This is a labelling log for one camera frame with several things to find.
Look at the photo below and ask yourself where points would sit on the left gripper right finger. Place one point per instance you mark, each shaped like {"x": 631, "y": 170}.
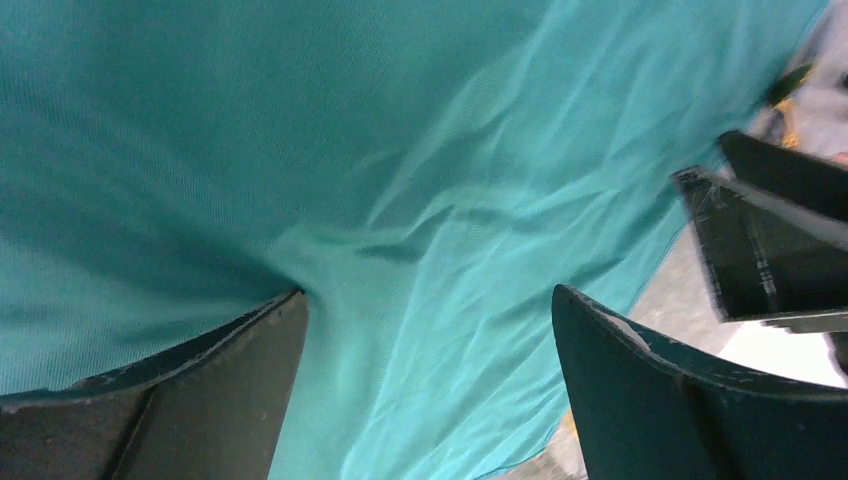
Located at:
{"x": 647, "y": 406}

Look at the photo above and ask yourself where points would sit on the teal cloth napkin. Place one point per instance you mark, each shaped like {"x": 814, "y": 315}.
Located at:
{"x": 426, "y": 172}

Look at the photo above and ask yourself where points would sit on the yellow small cube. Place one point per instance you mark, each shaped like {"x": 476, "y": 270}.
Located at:
{"x": 568, "y": 424}

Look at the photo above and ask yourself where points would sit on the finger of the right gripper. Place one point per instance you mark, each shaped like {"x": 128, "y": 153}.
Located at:
{"x": 766, "y": 258}
{"x": 815, "y": 183}

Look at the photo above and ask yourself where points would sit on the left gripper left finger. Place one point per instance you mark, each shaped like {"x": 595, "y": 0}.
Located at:
{"x": 209, "y": 408}

